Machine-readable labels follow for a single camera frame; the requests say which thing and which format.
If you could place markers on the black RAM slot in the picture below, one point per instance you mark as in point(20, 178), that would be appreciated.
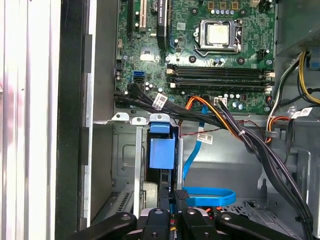
point(220, 67)
point(220, 73)
point(220, 81)
point(220, 86)

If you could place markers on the grey metal drive cage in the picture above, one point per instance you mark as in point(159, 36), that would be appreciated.
point(302, 162)

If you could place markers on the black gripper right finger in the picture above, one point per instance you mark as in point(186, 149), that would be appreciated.
point(197, 225)

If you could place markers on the CPU socket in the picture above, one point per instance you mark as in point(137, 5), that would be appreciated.
point(197, 32)

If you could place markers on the beige expansion slot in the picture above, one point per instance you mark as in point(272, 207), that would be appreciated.
point(143, 15)

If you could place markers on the grey power supply unit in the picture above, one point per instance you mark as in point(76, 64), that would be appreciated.
point(297, 22)

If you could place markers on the black graphics card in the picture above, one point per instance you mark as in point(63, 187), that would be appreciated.
point(162, 25)

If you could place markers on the black expansion slot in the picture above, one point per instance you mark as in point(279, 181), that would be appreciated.
point(130, 20)

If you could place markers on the green motherboard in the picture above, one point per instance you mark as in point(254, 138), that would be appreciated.
point(255, 37)

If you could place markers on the hard disk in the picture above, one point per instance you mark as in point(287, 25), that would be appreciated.
point(161, 152)

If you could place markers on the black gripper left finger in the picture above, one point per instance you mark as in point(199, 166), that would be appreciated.
point(156, 225)

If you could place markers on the metal disk bay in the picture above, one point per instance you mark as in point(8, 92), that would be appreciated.
point(125, 155)

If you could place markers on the silver CPU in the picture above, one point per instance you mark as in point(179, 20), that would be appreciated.
point(218, 34)

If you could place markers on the black PC case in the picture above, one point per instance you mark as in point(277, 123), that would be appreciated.
point(70, 125)

